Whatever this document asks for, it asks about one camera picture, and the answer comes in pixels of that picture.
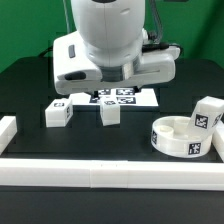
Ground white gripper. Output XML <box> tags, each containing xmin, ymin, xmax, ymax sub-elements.
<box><xmin>54</xmin><ymin>34</ymin><xmax>180</xmax><ymax>95</ymax></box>

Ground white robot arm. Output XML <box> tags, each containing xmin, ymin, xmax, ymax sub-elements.
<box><xmin>53</xmin><ymin>0</ymin><xmax>180</xmax><ymax>95</ymax></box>

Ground white marker sheet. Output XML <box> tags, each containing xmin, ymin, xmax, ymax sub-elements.
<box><xmin>69</xmin><ymin>88</ymin><xmax>158</xmax><ymax>107</ymax></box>

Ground white front fence bar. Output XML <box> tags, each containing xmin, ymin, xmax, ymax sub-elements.
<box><xmin>0</xmin><ymin>158</ymin><xmax>224</xmax><ymax>191</ymax></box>

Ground white left fence bar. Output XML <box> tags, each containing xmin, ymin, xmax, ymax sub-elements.
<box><xmin>0</xmin><ymin>116</ymin><xmax>17</xmax><ymax>155</ymax></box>

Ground black base cables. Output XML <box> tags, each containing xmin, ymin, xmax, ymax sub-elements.
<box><xmin>38</xmin><ymin>46</ymin><xmax>56</xmax><ymax>58</ymax></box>

